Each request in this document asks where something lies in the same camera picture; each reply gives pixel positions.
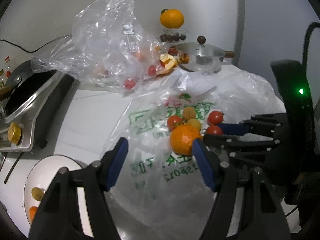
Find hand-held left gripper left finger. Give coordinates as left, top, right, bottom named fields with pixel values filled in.
left=29, top=137, right=129, bottom=240

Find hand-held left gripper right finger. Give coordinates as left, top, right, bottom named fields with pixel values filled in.
left=192, top=139, right=292, bottom=240

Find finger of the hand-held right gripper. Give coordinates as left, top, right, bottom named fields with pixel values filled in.
left=204, top=134, right=281, bottom=166
left=216, top=114, right=288, bottom=137

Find small tangerine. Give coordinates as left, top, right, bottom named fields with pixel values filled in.
left=29, top=206, right=39, bottom=223
left=170, top=124, right=203, bottom=155

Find green printed plastic bag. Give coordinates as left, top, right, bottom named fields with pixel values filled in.
left=102, top=65, right=288, bottom=218

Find yellow cherry tomato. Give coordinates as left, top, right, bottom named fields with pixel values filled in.
left=182, top=107, right=196, bottom=120
left=186, top=119, right=202, bottom=132
left=31, top=187, right=47, bottom=202

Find white plate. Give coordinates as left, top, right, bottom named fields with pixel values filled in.
left=24, top=155, right=93, bottom=230

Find steel pot lid brown knob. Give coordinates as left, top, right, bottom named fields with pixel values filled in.
left=176, top=36, right=225, bottom=56

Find orange peel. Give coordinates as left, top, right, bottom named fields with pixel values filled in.
left=155, top=54, right=178, bottom=76

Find silver induction cooker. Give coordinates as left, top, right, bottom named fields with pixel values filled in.
left=0, top=61, right=75, bottom=153

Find clear box of dark fruit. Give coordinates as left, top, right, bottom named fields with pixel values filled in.
left=159, top=28, right=189, bottom=43

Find grey refrigerator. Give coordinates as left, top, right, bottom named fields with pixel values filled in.
left=232, top=0, right=320, bottom=120

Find large orange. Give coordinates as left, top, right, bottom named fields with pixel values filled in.
left=160, top=9, right=185, bottom=29

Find large clear plastic bag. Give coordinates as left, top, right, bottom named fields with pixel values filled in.
left=31, top=0, right=175, bottom=98

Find steel pot wooden handle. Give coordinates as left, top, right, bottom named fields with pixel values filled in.
left=179, top=47, right=235, bottom=73

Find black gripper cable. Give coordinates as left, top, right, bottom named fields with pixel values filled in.
left=302, top=22, right=320, bottom=62

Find black cooker cable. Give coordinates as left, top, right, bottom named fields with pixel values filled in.
left=0, top=39, right=73, bottom=54

